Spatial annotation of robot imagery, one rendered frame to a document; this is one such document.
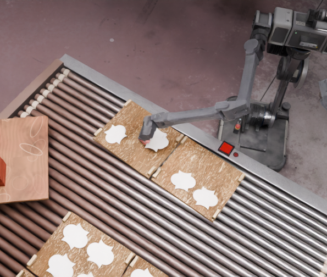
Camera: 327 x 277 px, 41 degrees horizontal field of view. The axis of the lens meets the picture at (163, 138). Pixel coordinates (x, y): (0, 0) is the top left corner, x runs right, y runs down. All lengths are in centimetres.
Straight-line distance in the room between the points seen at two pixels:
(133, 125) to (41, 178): 63
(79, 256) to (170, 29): 270
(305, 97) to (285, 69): 151
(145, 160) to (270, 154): 127
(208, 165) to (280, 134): 119
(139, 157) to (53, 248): 68
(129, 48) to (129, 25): 29
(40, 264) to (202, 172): 98
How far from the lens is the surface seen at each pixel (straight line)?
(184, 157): 254
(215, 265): 235
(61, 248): 234
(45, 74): 286
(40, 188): 236
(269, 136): 357
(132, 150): 254
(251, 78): 224
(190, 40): 435
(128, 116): 265
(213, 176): 251
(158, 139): 253
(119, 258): 231
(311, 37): 251
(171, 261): 233
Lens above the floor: 316
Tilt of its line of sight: 59 degrees down
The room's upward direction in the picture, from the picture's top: 8 degrees clockwise
